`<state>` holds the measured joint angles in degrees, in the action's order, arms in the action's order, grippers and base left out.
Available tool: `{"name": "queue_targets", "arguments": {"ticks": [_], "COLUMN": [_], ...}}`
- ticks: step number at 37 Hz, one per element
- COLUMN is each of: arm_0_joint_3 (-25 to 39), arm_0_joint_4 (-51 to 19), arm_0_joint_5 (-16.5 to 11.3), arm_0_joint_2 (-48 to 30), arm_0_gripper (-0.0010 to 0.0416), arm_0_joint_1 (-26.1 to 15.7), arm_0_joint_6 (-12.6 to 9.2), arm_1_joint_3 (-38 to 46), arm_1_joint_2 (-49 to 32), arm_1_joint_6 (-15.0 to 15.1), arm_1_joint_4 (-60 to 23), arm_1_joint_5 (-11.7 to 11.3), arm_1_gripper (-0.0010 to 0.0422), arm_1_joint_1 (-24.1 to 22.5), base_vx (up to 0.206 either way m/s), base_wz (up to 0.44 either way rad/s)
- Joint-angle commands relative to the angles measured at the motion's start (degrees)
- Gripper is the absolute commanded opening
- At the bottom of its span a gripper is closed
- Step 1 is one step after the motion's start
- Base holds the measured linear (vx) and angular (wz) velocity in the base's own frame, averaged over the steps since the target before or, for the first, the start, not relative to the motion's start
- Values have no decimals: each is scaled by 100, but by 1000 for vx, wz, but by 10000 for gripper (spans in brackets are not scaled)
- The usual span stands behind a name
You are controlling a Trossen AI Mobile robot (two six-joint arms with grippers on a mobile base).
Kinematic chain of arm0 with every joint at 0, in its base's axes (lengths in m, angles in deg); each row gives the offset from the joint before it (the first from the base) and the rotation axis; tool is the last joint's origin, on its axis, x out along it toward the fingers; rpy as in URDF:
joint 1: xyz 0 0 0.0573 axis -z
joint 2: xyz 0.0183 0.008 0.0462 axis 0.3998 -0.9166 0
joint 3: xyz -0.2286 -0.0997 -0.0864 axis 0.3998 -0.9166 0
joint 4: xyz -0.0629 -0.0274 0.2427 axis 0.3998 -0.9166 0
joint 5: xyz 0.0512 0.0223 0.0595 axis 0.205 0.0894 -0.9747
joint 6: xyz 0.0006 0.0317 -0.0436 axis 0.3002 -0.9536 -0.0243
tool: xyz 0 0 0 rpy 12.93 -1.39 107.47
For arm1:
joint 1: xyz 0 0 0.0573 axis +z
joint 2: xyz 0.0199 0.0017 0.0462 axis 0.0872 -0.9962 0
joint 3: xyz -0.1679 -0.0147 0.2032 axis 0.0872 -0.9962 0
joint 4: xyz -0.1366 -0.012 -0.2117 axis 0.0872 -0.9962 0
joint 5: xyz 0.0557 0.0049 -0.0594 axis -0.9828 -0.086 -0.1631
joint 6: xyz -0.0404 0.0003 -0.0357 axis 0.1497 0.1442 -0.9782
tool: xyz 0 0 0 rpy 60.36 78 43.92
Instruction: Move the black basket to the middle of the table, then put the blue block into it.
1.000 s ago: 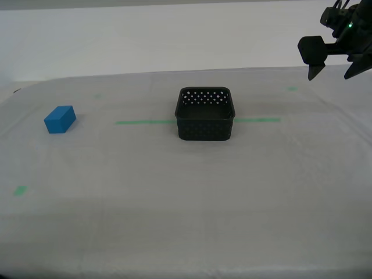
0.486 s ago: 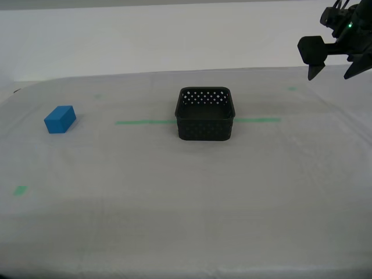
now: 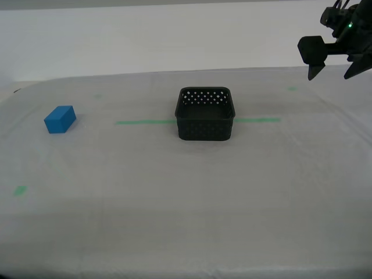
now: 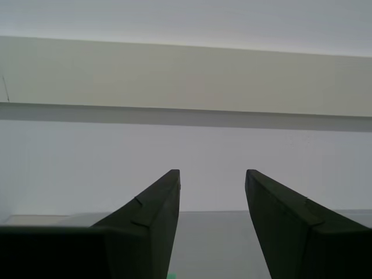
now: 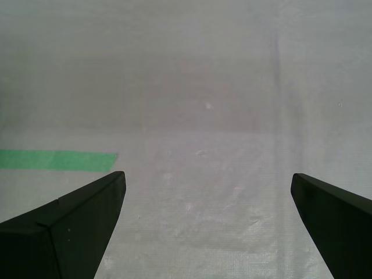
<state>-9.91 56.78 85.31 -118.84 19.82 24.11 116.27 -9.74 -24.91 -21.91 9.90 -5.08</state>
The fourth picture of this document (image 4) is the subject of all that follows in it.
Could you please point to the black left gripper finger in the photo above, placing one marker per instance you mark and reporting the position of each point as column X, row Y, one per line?
column 101, row 253
column 319, row 247

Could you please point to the small green tape square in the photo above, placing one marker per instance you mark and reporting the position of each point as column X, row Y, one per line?
column 172, row 276

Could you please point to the beige wall trim board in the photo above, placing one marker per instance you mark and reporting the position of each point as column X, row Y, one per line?
column 186, row 78

